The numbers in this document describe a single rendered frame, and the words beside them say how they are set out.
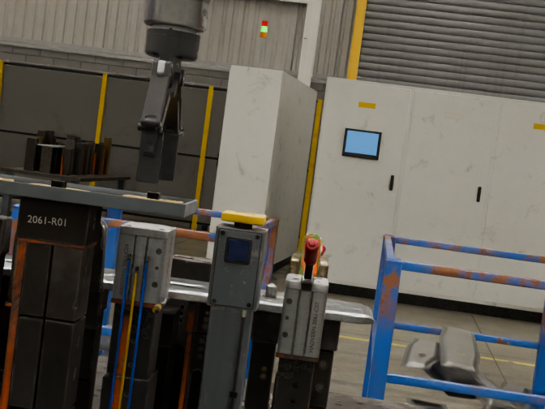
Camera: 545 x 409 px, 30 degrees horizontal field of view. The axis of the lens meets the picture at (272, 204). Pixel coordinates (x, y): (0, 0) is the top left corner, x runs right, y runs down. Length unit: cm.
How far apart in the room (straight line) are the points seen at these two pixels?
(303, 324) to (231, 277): 21
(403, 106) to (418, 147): 40
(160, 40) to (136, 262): 36
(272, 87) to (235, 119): 46
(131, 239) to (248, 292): 25
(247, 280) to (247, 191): 813
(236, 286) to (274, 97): 813
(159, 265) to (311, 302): 24
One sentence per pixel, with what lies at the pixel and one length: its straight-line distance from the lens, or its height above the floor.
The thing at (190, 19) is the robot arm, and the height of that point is 142.
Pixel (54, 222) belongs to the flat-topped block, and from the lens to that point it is 144.
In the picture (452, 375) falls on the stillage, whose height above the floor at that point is 52.
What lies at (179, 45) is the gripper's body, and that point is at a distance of 143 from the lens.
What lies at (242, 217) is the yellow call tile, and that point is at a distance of 141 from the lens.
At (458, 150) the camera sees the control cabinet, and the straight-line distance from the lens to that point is 949.
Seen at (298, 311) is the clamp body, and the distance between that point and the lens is 158.
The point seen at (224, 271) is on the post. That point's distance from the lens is 141.
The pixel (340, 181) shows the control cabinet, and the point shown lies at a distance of 948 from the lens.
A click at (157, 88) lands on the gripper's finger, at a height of 132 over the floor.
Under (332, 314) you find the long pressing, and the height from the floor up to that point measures 100.
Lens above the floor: 125
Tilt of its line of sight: 3 degrees down
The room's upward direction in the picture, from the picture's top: 7 degrees clockwise
